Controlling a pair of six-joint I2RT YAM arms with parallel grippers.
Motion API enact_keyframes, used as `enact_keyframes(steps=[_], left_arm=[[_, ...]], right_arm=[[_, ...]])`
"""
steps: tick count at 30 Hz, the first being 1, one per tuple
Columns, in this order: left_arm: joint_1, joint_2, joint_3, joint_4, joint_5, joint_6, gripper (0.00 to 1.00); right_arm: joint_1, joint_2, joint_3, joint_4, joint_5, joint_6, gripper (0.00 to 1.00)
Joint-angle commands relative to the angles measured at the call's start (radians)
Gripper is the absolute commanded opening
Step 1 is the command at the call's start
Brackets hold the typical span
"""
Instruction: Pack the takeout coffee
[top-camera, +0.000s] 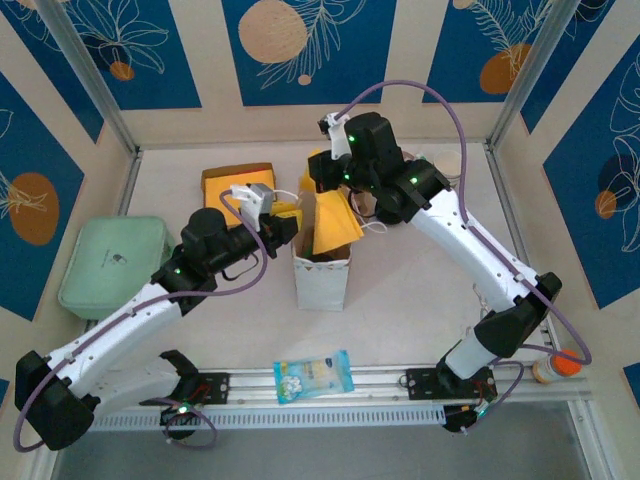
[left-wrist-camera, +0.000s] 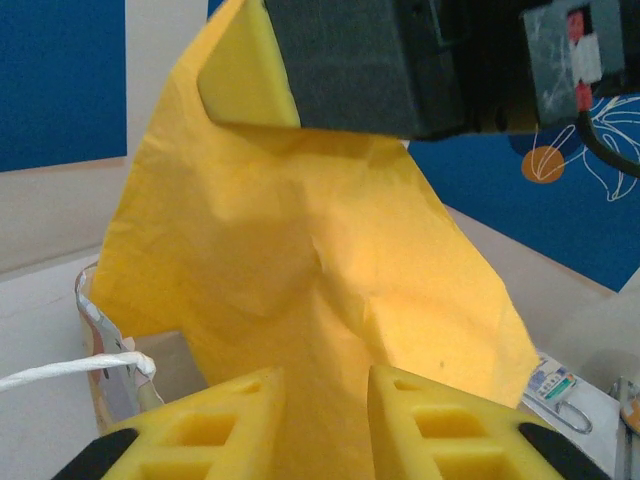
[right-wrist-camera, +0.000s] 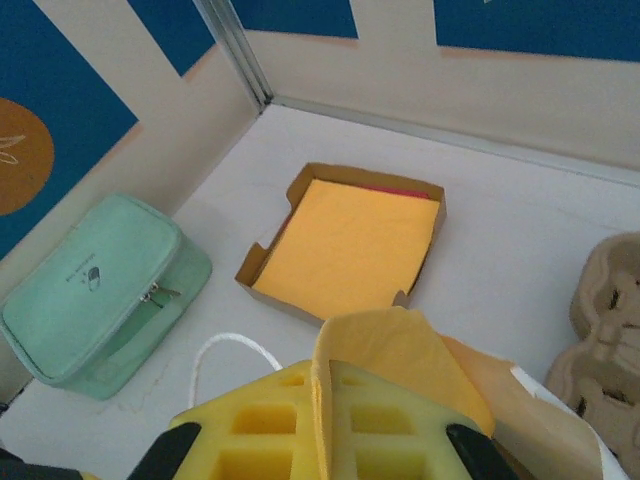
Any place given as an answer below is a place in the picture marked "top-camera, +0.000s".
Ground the blue wet wipes packet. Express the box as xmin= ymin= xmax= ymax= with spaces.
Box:
xmin=272 ymin=348 xmax=355 ymax=405

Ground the yellow paper napkin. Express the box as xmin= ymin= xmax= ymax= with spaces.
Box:
xmin=298 ymin=148 xmax=365 ymax=254
xmin=205 ymin=168 xmax=276 ymax=226

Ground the aluminium side rail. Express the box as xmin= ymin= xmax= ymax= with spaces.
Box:
xmin=483 ymin=142 xmax=559 ymax=361

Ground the animal print paper gift bag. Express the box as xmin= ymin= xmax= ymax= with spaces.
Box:
xmin=272 ymin=172 xmax=389 ymax=312

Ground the stack of pulp cup carriers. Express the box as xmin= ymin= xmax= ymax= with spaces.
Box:
xmin=355 ymin=189 xmax=381 ymax=217

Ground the white slotted cable duct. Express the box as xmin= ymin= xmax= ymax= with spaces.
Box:
xmin=94 ymin=404 xmax=446 ymax=432

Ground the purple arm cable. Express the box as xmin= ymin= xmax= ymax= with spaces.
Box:
xmin=337 ymin=79 xmax=594 ymax=436
xmin=13 ymin=188 xmax=271 ymax=451

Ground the aluminium frame post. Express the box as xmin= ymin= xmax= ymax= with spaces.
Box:
xmin=487 ymin=0 xmax=586 ymax=149
xmin=37 ymin=0 xmax=140 ymax=155

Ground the black base connector box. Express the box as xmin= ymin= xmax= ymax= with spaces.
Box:
xmin=158 ymin=401 xmax=202 ymax=427
xmin=442 ymin=403 xmax=490 ymax=435

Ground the orange capped bottle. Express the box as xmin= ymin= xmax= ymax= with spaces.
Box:
xmin=532 ymin=349 xmax=584 ymax=385

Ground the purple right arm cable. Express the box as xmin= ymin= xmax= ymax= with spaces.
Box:
xmin=337 ymin=79 xmax=594 ymax=436

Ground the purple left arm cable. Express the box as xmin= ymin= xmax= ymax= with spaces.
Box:
xmin=13 ymin=188 xmax=271 ymax=451

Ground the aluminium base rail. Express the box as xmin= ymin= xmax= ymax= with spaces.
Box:
xmin=42 ymin=367 xmax=591 ymax=414

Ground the mint green zip pouch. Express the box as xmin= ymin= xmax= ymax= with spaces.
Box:
xmin=57 ymin=215 xmax=177 ymax=321

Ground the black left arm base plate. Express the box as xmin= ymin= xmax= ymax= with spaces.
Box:
xmin=179 ymin=371 xmax=231 ymax=407

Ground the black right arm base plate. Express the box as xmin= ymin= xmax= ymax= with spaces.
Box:
xmin=398 ymin=366 xmax=499 ymax=401

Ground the brown cardboard napkin box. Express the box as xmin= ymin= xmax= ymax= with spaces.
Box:
xmin=199 ymin=162 xmax=279 ymax=231

